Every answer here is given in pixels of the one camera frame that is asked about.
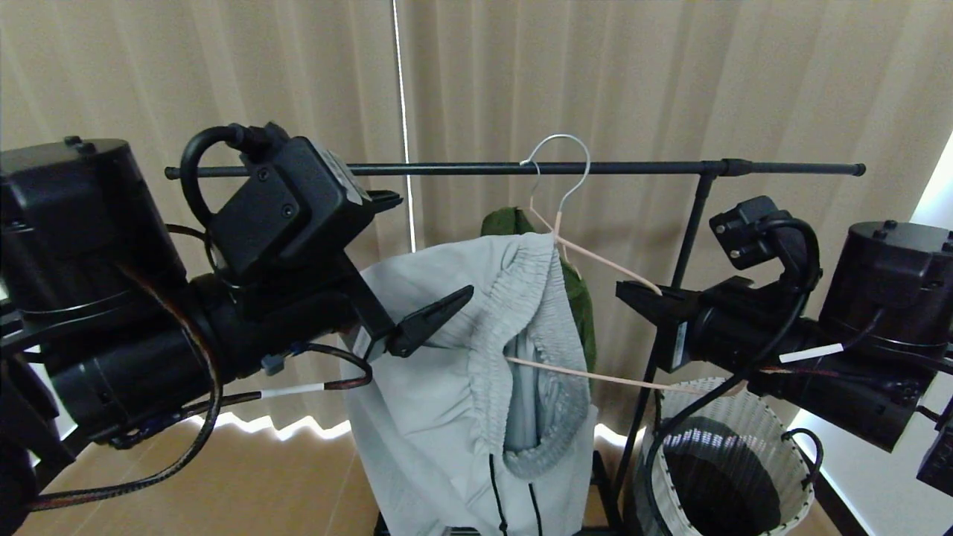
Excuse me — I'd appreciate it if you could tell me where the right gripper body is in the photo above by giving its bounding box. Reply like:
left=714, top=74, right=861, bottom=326
left=666, top=287, right=784, bottom=373

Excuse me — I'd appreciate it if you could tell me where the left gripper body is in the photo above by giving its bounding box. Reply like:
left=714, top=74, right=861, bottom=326
left=208, top=257, right=397, bottom=380

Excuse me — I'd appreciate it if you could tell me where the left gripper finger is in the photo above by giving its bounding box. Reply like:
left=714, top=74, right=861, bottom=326
left=360, top=191, right=404, bottom=218
left=386, top=284, right=476, bottom=359

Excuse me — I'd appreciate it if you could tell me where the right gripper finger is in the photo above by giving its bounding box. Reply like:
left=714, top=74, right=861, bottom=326
left=615, top=280, right=702, bottom=330

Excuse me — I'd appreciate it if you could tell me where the green long-sleeved shirt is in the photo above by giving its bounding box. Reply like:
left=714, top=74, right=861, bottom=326
left=480, top=206, right=597, bottom=373

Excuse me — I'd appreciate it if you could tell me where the pale grey garment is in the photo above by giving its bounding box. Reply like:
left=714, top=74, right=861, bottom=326
left=340, top=232, right=601, bottom=536

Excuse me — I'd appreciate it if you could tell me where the white laundry basket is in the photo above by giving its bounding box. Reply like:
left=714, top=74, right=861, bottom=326
left=633, top=377, right=826, bottom=536

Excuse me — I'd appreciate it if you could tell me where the black clothes rack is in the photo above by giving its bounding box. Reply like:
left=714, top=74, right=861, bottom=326
left=164, top=158, right=867, bottom=536

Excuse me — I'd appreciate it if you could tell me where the beige curtain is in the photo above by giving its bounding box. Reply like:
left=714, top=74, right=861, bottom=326
left=0, top=0, right=953, bottom=440

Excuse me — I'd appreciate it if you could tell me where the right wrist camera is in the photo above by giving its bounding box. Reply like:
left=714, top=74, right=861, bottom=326
left=708, top=195, right=823, bottom=296

